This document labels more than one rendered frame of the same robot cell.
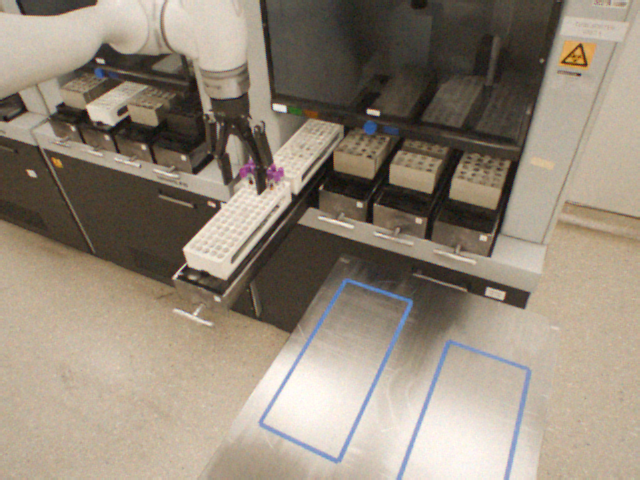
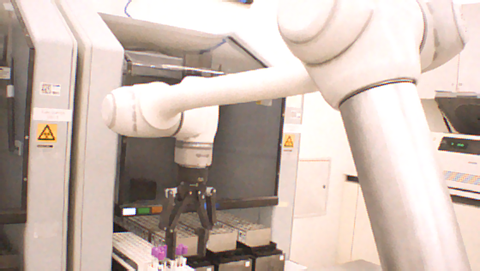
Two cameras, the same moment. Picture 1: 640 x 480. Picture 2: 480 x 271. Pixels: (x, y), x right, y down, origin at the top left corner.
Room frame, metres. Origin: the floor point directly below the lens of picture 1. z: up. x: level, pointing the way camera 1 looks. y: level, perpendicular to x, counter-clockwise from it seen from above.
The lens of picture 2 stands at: (0.33, 1.15, 1.28)
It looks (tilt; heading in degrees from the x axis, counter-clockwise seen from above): 3 degrees down; 293
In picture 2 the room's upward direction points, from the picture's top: 5 degrees clockwise
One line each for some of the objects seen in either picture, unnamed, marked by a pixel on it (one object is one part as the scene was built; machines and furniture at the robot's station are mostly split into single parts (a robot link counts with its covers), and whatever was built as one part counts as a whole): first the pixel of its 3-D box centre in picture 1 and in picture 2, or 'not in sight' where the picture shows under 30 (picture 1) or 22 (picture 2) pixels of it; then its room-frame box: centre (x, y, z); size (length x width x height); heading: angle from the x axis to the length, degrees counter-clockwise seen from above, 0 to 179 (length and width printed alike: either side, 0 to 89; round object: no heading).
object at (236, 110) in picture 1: (232, 112); (191, 183); (0.87, 0.15, 1.10); 0.08 x 0.07 x 0.09; 61
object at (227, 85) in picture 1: (225, 77); (193, 153); (0.87, 0.15, 1.17); 0.09 x 0.09 x 0.06
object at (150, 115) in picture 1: (145, 114); not in sight; (1.37, 0.51, 0.85); 0.12 x 0.02 x 0.06; 62
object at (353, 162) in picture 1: (355, 163); (182, 246); (1.03, -0.11, 0.85); 0.12 x 0.02 x 0.06; 61
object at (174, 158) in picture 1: (231, 109); not in sight; (1.50, 0.26, 0.78); 0.73 x 0.14 x 0.09; 151
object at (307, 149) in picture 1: (305, 153); (135, 255); (1.12, 0.02, 0.83); 0.30 x 0.10 x 0.06; 151
